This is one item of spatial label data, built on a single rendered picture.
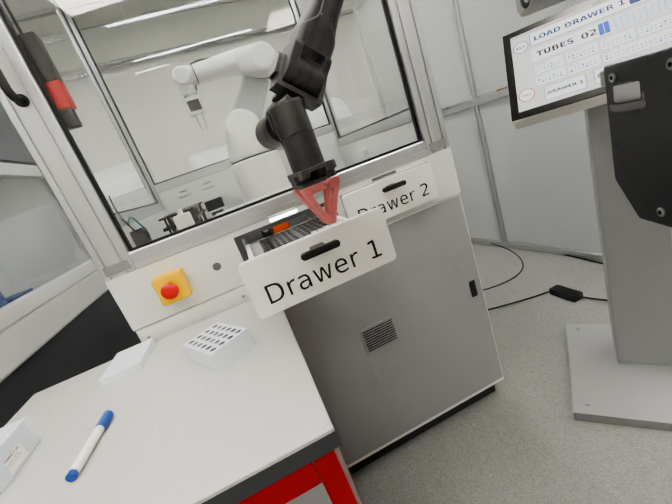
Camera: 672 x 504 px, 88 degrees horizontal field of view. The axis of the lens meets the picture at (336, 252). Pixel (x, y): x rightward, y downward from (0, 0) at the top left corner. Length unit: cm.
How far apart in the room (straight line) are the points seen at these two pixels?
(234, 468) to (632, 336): 135
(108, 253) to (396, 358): 88
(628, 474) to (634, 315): 48
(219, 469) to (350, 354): 70
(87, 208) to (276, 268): 53
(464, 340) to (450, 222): 43
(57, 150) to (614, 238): 153
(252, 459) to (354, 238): 39
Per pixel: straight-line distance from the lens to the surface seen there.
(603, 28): 129
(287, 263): 63
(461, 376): 139
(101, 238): 100
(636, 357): 161
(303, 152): 57
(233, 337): 70
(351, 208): 99
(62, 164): 102
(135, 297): 102
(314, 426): 47
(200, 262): 97
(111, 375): 92
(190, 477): 52
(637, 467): 138
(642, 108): 45
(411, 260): 111
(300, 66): 60
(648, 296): 148
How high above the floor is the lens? 106
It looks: 16 degrees down
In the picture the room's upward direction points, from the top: 20 degrees counter-clockwise
